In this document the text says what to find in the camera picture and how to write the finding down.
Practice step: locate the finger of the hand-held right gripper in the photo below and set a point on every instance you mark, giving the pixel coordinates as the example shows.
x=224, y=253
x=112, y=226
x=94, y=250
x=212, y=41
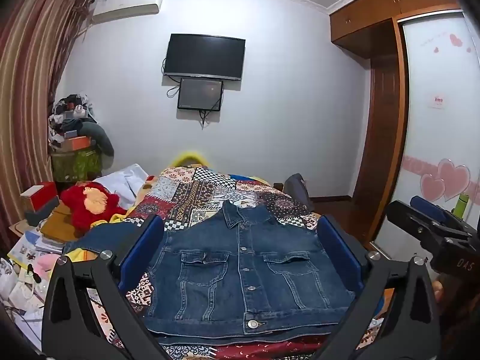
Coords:
x=410, y=221
x=431, y=210

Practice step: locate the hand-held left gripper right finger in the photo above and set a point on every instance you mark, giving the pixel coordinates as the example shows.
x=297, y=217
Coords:
x=337, y=251

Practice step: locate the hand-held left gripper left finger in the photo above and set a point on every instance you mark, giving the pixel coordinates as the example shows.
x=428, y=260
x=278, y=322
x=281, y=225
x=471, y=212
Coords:
x=144, y=247

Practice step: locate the blue denim jacket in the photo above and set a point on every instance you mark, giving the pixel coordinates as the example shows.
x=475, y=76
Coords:
x=240, y=270

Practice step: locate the pile of mixed clothes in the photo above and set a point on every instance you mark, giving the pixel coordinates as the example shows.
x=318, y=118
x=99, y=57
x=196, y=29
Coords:
x=69, y=110

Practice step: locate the person's right hand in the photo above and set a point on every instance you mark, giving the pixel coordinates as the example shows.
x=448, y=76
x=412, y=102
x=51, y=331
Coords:
x=438, y=290

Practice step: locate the green bottle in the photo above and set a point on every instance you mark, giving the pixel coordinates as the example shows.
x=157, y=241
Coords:
x=462, y=206

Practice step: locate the white cloth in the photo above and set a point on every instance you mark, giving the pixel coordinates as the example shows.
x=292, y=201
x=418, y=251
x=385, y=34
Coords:
x=123, y=180

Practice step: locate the white heart-print sliding door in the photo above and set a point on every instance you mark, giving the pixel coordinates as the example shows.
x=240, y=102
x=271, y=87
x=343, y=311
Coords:
x=431, y=138

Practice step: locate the patchwork printed blanket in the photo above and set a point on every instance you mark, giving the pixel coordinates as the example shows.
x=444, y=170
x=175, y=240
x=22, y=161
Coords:
x=195, y=195

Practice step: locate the red plush toy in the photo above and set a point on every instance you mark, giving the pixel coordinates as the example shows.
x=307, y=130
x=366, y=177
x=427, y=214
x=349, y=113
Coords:
x=78, y=210

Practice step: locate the mustard brown cloth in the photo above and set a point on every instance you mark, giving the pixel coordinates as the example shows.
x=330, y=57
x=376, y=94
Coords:
x=56, y=227

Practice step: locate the yellow plush item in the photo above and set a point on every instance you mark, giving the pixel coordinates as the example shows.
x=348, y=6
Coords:
x=185, y=156

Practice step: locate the brown wooden wardrobe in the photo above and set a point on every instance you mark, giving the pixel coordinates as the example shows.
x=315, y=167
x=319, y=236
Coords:
x=378, y=120

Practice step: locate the green patterned bag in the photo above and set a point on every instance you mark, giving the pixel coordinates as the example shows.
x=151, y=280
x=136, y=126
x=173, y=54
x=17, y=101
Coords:
x=75, y=165

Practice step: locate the pile of papers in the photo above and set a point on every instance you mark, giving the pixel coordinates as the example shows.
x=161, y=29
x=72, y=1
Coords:
x=33, y=245

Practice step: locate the red and white box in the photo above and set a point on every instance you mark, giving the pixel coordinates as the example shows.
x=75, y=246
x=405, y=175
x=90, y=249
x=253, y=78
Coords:
x=41, y=195

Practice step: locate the orange box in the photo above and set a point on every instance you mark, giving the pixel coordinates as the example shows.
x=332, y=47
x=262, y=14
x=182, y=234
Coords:
x=77, y=143

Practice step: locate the striped red curtain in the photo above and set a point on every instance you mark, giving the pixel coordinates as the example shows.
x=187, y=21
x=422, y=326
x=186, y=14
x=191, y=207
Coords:
x=26, y=82

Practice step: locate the white air conditioner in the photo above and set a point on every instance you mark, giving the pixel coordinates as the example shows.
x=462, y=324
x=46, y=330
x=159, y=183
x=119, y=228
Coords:
x=123, y=5

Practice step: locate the small black wall monitor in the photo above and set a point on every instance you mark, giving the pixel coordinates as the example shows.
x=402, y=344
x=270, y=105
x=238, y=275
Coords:
x=198, y=93

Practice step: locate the black wall television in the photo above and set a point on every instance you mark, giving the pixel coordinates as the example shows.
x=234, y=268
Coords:
x=204, y=56

